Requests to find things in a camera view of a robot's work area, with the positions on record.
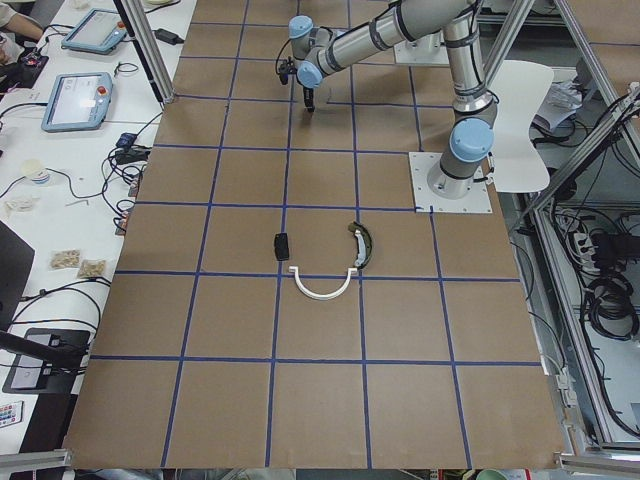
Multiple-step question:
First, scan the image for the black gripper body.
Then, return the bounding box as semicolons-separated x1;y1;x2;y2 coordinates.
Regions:
303;87;314;103

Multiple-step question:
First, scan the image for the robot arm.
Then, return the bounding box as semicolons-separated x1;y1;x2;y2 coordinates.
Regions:
275;0;497;200

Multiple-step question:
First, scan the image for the small black plastic block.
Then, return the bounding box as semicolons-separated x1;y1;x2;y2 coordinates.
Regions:
274;232;290;261

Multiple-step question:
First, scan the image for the olive brake shoe part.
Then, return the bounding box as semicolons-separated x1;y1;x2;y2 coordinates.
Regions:
348;221;373;270

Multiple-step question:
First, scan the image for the black power adapter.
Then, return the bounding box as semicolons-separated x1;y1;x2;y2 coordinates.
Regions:
153;28;184;45

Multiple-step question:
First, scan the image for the white curved plastic part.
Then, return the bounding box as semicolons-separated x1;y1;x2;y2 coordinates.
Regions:
288;265;358;301

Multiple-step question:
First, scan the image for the far blue teach pendant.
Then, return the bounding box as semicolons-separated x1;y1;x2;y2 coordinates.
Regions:
61;8;127;55

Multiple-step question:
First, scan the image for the blue teach pendant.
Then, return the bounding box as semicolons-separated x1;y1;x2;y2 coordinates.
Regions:
61;8;127;55
41;72;113;133

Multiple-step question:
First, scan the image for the white chair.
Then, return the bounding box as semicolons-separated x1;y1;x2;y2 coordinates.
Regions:
491;60;554;193

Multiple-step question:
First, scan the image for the near blue teach pendant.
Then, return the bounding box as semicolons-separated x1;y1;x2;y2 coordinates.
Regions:
41;72;113;133

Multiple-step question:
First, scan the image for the paper cup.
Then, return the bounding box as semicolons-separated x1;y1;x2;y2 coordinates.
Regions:
21;158;51;185

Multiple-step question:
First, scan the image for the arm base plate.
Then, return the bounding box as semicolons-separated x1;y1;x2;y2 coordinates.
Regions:
408;152;492;214
393;32;449;67

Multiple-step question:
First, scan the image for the aluminium frame post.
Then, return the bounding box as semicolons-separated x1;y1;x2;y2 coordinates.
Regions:
114;0;175;105

